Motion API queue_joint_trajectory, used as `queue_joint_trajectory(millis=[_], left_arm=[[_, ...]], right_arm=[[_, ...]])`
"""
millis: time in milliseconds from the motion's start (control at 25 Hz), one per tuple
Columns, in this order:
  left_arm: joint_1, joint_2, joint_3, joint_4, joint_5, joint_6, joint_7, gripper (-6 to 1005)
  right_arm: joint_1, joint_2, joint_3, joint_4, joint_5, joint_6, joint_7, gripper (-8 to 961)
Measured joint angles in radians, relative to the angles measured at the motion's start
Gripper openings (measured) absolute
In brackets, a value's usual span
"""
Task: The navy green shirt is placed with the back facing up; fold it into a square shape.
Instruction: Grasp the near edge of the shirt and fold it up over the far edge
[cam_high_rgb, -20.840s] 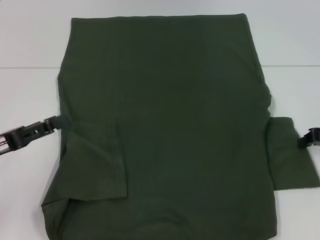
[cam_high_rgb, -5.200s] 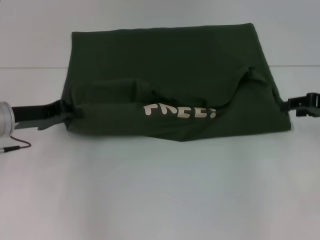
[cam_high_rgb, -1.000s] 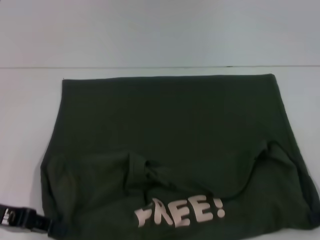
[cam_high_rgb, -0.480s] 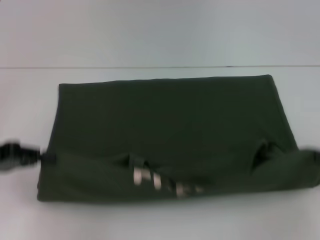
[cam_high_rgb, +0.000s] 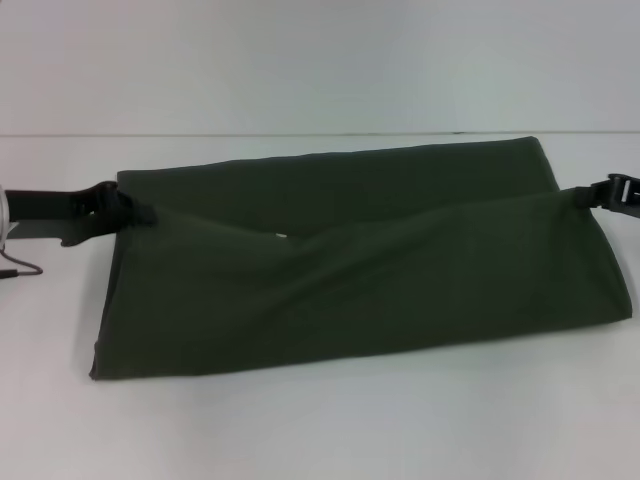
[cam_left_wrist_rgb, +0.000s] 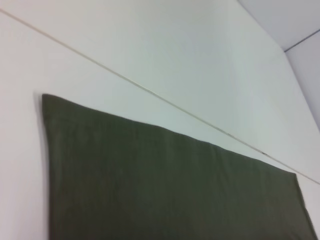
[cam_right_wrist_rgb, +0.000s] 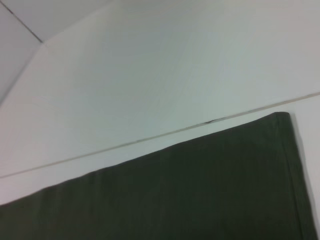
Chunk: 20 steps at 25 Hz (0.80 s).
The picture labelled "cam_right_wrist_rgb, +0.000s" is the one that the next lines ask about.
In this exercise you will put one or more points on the dark green t-shirt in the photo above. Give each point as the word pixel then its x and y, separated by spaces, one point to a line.
pixel 200 190

